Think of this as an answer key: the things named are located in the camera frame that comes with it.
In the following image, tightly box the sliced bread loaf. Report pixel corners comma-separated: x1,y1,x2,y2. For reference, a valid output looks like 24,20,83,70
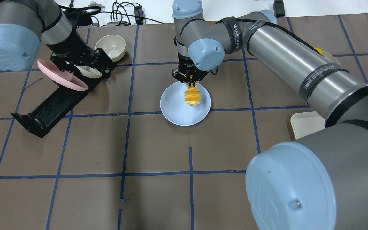
183,83,201,107

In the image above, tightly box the cream rectangular tray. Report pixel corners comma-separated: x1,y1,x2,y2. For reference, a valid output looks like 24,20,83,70
290,111,325,139

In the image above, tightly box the cream small bowl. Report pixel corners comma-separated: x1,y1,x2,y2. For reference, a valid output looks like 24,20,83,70
95,34,127,62

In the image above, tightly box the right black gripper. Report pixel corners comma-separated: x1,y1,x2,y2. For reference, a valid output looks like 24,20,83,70
172,53,211,90

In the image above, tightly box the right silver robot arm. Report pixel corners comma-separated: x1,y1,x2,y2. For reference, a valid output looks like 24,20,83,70
172,0,368,230

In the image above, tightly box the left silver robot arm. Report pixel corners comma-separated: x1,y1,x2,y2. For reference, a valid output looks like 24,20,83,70
0,0,114,76

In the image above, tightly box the pink plate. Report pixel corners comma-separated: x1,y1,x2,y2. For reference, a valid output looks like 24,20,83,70
37,59,88,91

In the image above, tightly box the blue plate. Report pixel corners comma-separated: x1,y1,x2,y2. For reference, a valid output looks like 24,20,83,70
160,82,211,126

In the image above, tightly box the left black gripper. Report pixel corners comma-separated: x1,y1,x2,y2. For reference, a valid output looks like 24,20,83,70
50,45,113,77

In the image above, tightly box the black dish rack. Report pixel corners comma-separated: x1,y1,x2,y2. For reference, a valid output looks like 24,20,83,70
12,75,111,138

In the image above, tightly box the black power adapter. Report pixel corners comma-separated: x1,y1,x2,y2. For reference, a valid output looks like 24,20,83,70
273,0,285,18

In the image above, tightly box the cream white plate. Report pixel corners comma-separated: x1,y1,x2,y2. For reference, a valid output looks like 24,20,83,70
76,66,102,79

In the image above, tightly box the cream shallow bowl plate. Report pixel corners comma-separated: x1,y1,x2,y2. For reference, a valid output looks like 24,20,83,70
323,51,341,65

